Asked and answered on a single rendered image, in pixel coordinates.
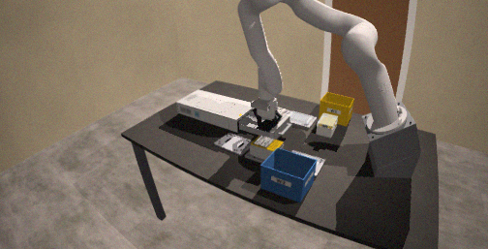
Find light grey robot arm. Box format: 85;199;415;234
238;0;407;134

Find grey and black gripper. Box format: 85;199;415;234
252;97;283;129

